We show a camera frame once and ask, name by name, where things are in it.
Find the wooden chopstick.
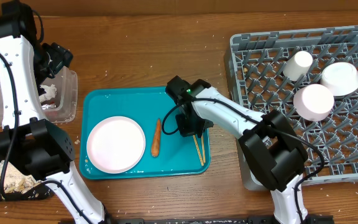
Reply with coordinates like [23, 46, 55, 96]
[193, 135, 204, 166]
[201, 134, 206, 165]

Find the white napkin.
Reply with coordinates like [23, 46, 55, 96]
[39, 84, 57, 103]

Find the orange carrot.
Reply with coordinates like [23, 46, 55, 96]
[151, 118, 162, 157]

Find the large white round plate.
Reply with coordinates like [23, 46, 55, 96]
[86, 116, 146, 174]

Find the white cup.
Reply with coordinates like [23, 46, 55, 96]
[283, 51, 313, 82]

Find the small white round plate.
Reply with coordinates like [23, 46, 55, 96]
[293, 84, 334, 121]

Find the food scraps rice pile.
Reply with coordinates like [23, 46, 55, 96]
[0, 160, 41, 194]

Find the white bowl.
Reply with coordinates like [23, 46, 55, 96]
[320, 62, 358, 96]

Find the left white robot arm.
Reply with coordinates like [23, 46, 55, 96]
[0, 1, 112, 223]

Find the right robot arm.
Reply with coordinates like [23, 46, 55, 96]
[165, 76, 333, 223]

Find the clear plastic waste bin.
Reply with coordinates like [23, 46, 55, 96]
[0, 67, 78, 126]

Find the grey dishwasher rack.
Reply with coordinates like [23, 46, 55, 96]
[224, 26, 358, 185]

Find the teal plastic serving tray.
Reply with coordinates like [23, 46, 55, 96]
[78, 86, 211, 180]

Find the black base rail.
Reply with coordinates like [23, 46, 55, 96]
[113, 215, 334, 224]

